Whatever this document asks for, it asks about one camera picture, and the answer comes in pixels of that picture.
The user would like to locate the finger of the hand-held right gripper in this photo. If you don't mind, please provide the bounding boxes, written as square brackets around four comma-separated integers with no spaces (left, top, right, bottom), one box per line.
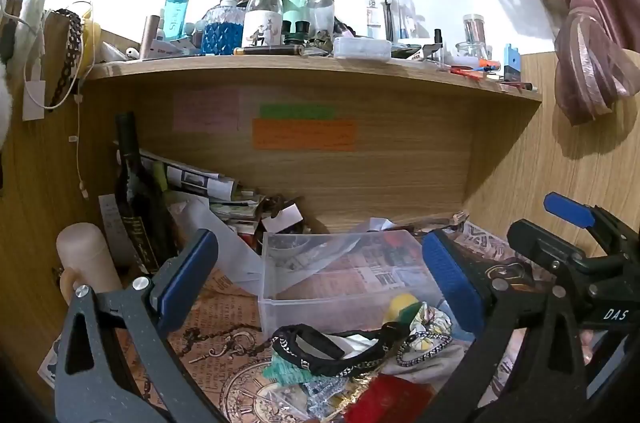
[506,218,590,300]
[543,191,626,245]

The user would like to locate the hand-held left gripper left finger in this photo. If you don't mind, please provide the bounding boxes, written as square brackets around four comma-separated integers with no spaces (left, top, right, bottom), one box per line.
[54,229,227,423]

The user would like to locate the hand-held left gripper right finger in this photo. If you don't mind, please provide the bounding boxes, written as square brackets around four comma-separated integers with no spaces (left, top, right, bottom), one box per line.
[421,228,590,423]

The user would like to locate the clear plastic storage box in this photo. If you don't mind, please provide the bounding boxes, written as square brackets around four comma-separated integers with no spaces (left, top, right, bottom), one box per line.
[258,229,453,340]

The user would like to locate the black chain-trimmed headband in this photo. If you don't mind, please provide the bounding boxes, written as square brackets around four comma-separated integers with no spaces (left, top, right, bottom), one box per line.
[271,322,403,378]

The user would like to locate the floral fabric scrunchie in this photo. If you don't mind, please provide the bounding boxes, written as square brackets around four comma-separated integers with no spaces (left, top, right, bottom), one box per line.
[400,302,453,354]

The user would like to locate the yellow green sponge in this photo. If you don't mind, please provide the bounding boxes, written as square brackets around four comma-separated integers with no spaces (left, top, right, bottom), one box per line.
[384,294,422,325]

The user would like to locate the pile of newspapers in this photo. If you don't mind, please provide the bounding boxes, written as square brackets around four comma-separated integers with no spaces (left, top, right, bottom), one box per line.
[112,142,306,254]

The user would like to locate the dark wine bottle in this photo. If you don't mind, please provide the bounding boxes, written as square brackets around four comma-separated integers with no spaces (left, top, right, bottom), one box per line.
[114,112,173,276]

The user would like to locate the cream cylindrical bottle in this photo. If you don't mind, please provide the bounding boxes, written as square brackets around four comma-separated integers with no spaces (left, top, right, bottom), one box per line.
[55,222,124,306]

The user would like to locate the vintage clock print table paper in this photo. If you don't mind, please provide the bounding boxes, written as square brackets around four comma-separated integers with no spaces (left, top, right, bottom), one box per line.
[40,213,531,423]

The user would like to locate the red cloth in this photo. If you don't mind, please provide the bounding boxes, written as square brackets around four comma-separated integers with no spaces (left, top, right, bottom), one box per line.
[344,373,441,423]

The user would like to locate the teal knitted cloth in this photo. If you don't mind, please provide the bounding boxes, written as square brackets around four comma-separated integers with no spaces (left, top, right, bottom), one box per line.
[261,359,303,388]

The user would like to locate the blue plastic device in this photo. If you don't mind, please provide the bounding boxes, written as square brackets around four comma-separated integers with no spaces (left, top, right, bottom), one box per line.
[502,44,522,82]

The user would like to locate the pink sticky note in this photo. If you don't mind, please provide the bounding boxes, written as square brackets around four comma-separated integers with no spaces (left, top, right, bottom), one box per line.
[172,89,241,134]

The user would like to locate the blue lace cloth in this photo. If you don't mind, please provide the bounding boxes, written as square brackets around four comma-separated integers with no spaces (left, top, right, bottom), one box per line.
[299,377,353,416]

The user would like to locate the orange sticky note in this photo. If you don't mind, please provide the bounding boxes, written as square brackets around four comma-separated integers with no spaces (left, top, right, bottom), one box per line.
[251,119,358,152]

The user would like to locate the green sticky note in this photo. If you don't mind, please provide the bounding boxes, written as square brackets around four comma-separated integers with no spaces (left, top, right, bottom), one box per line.
[259,104,337,120]

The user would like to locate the glass jar with metal lid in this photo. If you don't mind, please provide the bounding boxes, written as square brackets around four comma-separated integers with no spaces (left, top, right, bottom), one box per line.
[455,13,490,60]

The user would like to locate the pink striped curtain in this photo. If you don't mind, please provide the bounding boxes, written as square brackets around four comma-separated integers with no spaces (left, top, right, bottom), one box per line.
[447,0,640,127]

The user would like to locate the white paper tag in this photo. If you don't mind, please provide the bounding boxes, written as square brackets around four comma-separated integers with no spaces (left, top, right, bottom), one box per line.
[22,79,47,122]

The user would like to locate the wooden shelf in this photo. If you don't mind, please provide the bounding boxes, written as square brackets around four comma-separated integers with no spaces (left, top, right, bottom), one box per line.
[80,52,544,236]

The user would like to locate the brown pen tube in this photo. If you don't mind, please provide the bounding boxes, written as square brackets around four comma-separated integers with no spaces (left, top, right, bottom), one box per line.
[233,45,305,56]

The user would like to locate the small clear plastic case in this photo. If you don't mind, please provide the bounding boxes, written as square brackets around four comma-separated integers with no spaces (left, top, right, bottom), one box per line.
[332,36,393,62]

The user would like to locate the blue diamond-pattern glass bottle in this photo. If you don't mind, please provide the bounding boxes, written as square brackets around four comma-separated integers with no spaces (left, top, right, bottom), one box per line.
[201,0,247,56]

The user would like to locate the black lace ribbon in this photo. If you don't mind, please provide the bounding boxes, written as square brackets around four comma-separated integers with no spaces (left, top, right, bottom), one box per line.
[52,8,82,104]

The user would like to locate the yellow plastic item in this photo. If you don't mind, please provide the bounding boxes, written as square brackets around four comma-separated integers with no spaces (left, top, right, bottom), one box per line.
[80,14,102,66]

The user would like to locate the tall blue liquid bottle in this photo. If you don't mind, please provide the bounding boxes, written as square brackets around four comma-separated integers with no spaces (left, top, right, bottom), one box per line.
[164,0,191,42]

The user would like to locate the dark green binoculars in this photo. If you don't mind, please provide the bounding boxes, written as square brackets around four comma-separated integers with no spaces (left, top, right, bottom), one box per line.
[281,19,312,45]

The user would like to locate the clear tool packaging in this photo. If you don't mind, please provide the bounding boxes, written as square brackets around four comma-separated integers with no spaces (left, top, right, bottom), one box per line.
[366,0,417,42]

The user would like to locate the clear bottle with white label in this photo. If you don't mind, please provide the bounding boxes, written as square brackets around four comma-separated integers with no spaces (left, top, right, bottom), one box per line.
[242,0,285,49]

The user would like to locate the clear glass jar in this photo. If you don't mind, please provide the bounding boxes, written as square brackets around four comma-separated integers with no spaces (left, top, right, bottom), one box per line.
[305,0,336,38]

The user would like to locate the mint green bottle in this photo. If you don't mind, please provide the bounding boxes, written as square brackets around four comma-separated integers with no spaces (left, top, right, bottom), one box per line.
[281,0,309,24]

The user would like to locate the white plush toy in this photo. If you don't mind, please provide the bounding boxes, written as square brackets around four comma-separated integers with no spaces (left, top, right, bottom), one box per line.
[0,0,47,148]

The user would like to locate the black white braided hair tie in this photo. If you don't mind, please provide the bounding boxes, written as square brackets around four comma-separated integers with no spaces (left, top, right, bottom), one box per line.
[396,337,453,367]

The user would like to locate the white charging cable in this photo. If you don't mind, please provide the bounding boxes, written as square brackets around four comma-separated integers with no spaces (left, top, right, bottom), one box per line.
[2,0,96,200]

